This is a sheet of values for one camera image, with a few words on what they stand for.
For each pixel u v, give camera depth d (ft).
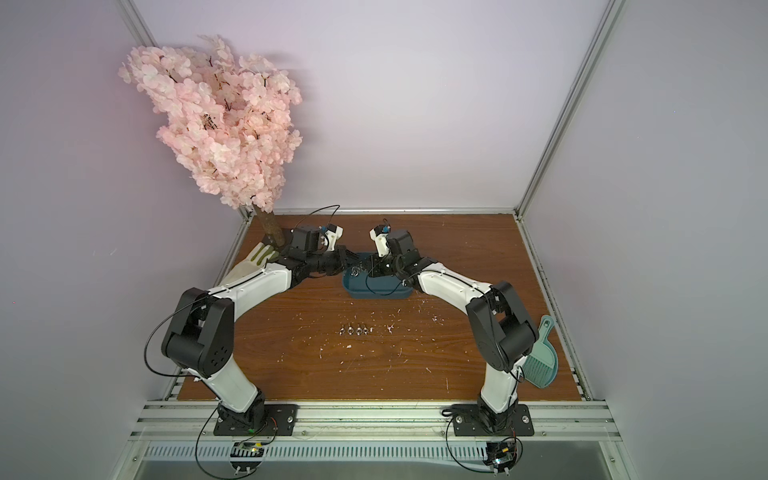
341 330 2.88
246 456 2.37
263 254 3.48
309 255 2.40
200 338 1.53
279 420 2.39
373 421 2.44
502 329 1.55
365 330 2.88
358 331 2.87
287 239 3.63
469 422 2.38
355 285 3.30
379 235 2.65
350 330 2.88
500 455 2.29
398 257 2.28
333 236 2.80
